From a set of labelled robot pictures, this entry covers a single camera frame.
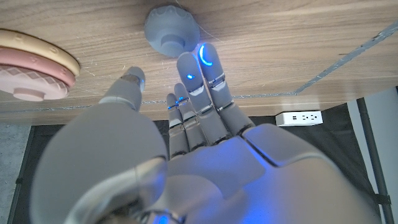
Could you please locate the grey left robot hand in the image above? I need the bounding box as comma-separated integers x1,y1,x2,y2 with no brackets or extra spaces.
29,42,385,224

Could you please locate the small dark grey disk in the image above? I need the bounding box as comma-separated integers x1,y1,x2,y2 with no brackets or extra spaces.
144,4,201,58

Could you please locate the dusty pink disk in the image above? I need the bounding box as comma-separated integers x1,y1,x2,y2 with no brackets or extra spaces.
0,63,70,102

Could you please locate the coral red disk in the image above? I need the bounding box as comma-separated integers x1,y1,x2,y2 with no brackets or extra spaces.
0,46,76,88

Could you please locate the white power strip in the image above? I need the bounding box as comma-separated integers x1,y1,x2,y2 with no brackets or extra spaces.
275,110,323,127

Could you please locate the black backdrop curtain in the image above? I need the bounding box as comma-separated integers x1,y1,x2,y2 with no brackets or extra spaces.
9,104,374,224

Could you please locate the black backdrop stand pole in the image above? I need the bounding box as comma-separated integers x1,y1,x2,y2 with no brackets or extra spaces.
356,98,389,224
6,126,35,224

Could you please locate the large orange disk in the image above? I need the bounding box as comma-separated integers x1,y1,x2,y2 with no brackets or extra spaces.
0,28,81,77

